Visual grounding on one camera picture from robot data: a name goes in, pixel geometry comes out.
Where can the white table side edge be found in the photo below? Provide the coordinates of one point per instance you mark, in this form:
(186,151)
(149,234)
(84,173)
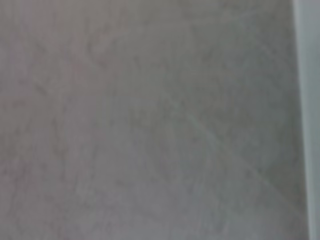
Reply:
(308,100)

